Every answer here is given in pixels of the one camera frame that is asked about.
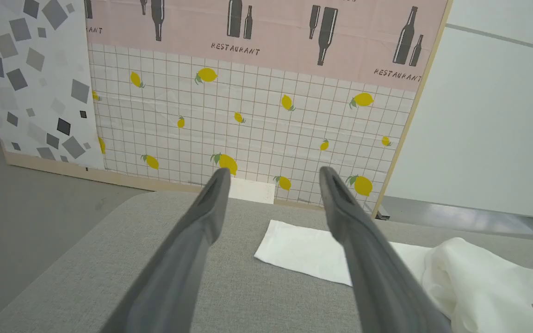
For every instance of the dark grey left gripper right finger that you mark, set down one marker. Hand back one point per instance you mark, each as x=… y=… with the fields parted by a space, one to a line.
x=373 y=268

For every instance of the white T-shirt with grey trim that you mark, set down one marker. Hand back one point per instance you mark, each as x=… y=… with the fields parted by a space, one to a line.
x=303 y=249

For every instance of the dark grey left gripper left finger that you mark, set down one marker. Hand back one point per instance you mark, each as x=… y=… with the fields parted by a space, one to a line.
x=188 y=249

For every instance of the grey metal partition stand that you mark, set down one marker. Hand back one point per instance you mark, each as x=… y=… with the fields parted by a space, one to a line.
x=382 y=214

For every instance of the white box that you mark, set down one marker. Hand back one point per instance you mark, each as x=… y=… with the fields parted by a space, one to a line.
x=252 y=192

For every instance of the lemon and bottle print partition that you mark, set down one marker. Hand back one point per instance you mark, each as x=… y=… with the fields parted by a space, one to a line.
x=257 y=115

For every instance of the grey squares print panel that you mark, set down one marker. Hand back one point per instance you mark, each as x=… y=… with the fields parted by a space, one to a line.
x=30 y=92

